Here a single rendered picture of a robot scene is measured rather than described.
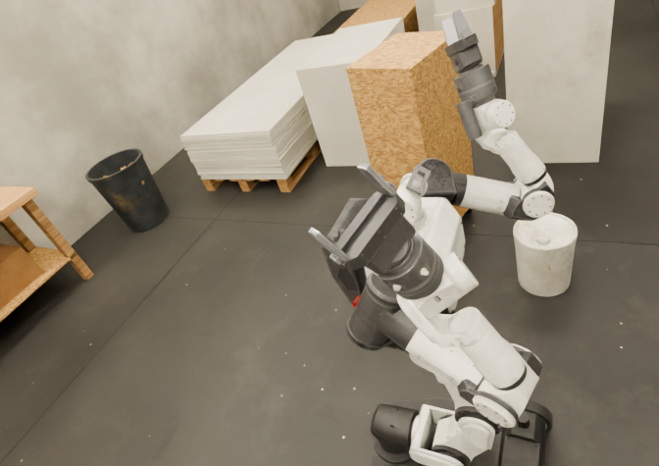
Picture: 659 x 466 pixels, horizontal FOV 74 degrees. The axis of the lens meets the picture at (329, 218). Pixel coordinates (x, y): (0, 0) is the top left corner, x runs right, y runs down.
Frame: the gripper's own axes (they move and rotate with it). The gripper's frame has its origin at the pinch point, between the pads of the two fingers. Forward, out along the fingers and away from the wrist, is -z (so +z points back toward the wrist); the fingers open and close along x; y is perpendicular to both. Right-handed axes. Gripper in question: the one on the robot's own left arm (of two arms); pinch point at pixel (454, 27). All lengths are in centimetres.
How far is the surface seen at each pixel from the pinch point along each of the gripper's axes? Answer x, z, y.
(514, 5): -186, -7, -90
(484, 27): -369, -8, -131
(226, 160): -289, 4, 149
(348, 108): -266, 8, 28
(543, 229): -110, 105, -39
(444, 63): -136, 7, -27
